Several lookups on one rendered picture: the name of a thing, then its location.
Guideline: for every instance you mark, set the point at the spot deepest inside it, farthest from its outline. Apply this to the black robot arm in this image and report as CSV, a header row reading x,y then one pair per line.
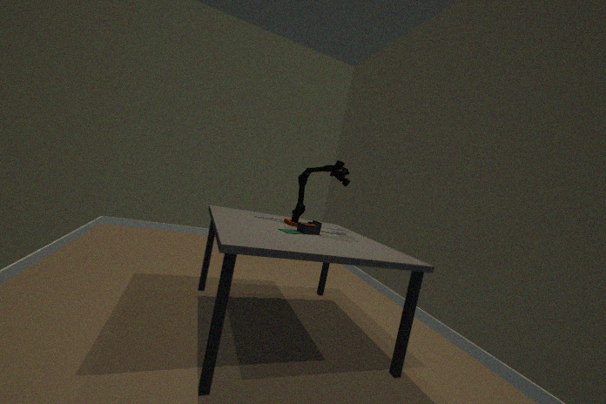
x,y
300,207

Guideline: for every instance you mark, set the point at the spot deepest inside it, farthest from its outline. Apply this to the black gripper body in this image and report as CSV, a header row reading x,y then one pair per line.
x,y
345,181

